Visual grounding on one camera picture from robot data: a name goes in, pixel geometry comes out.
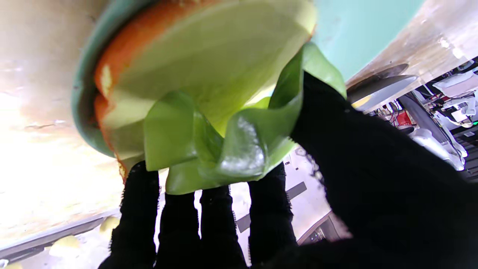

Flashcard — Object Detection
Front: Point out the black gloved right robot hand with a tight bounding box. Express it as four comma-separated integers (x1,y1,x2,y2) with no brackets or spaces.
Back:
99,71,478,269

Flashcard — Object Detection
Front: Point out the toy green lettuce leaf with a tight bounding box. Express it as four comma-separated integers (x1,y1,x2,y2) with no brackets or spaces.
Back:
144,41,348,195

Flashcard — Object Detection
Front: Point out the yellow fruit piece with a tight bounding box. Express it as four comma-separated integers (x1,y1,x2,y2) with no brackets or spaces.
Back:
99,216,120,234
49,235,81,258

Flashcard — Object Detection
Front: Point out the grey round plate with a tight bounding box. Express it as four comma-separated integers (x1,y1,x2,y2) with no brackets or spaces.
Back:
347,64,419,112

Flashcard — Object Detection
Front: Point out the green round plate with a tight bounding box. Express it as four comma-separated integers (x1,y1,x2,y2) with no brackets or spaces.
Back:
71,0,426,157

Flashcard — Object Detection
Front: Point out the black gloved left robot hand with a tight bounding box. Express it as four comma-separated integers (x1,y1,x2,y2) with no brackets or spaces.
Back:
398,93,448,146

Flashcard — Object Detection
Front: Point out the toy bread slice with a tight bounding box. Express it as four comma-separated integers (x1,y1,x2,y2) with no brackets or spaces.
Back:
93,0,318,183

